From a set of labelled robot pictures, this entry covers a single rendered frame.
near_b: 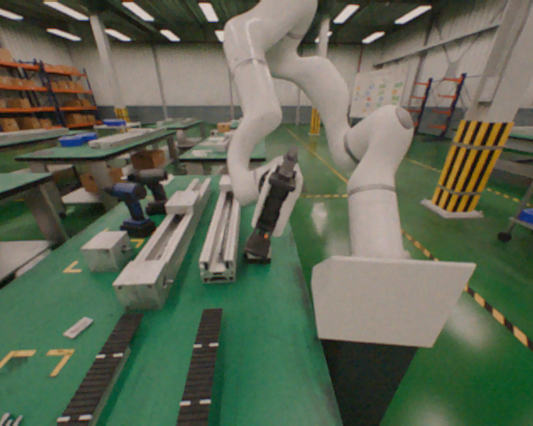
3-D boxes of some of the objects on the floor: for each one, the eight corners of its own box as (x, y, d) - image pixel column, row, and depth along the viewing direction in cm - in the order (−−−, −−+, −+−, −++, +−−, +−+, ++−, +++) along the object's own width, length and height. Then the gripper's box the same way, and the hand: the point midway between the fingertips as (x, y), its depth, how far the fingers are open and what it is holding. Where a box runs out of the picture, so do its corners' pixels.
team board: (337, 152, 635) (348, 73, 547) (351, 151, 651) (365, 73, 563) (379, 165, 510) (403, 64, 422) (394, 162, 527) (420, 65, 439)
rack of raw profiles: (396, 135, 987) (410, 78, 887) (415, 134, 989) (432, 78, 890) (454, 149, 692) (486, 65, 593) (482, 148, 695) (519, 65, 596)
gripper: (246, 219, 45) (218, 268, 29) (276, 133, 38) (261, 135, 22) (281, 232, 45) (272, 288, 29) (315, 148, 38) (330, 161, 22)
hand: (268, 218), depth 26 cm, fingers open, 8 cm apart
